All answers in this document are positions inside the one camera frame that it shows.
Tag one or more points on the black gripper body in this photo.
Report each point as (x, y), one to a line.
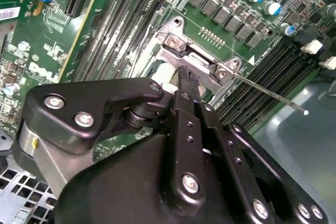
(126, 187)

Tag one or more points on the thin metal locking lever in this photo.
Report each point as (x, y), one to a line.
(267, 92)

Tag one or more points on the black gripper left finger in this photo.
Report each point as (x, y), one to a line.
(105, 95)

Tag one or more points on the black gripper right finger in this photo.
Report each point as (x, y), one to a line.
(236, 161)

